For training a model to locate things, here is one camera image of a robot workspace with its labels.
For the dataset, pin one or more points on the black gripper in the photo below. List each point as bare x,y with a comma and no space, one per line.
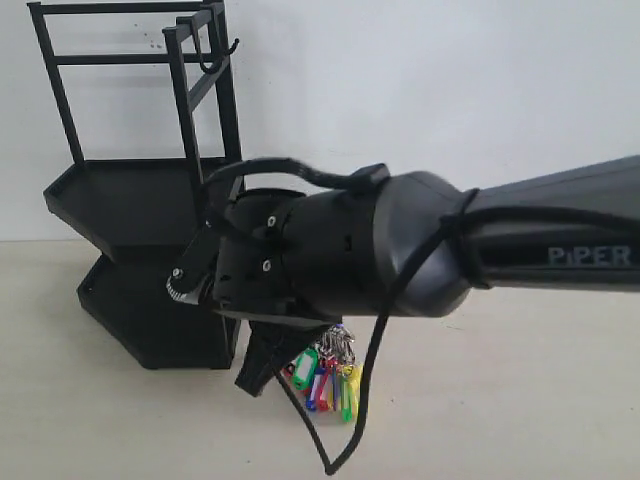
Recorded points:
251,283

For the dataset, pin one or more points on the colourful key tag bunch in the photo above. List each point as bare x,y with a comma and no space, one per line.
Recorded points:
327,374

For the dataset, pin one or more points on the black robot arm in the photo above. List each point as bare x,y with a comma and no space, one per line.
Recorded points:
410,245

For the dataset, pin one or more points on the black two-tier metal rack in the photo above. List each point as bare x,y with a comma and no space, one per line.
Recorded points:
141,213

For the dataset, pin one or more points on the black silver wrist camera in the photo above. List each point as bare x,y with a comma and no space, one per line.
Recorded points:
193,270

